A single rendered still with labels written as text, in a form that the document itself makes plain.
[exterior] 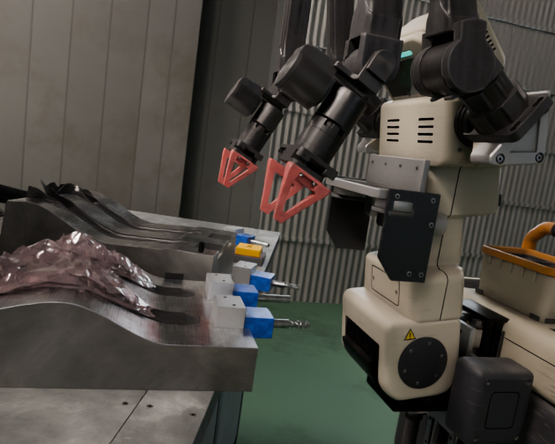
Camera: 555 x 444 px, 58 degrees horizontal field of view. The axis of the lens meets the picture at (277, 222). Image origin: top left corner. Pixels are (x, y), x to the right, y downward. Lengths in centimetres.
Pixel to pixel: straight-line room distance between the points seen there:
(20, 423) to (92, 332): 10
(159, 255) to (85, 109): 259
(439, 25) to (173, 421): 62
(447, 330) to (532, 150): 37
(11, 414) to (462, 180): 80
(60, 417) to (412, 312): 64
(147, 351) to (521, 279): 84
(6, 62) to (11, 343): 300
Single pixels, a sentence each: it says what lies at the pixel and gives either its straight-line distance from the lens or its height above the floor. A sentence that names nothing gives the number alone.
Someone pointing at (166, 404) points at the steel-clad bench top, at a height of 80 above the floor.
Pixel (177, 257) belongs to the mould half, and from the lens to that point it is 88.
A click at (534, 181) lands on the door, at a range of 456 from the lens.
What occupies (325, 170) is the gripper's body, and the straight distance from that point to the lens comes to 67.
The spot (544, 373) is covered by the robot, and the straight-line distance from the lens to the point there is 109.
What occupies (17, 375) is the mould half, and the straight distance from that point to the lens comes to 61.
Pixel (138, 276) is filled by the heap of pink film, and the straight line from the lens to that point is 74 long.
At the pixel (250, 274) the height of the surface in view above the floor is 84.
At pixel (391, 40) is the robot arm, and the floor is 125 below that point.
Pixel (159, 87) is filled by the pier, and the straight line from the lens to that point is 323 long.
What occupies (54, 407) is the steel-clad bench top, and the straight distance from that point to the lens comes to 58.
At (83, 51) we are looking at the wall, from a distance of 345.
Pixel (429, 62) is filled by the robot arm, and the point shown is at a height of 124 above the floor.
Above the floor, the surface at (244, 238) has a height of 84.
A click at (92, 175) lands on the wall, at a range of 343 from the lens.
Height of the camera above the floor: 108
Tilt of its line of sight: 8 degrees down
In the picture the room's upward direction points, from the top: 8 degrees clockwise
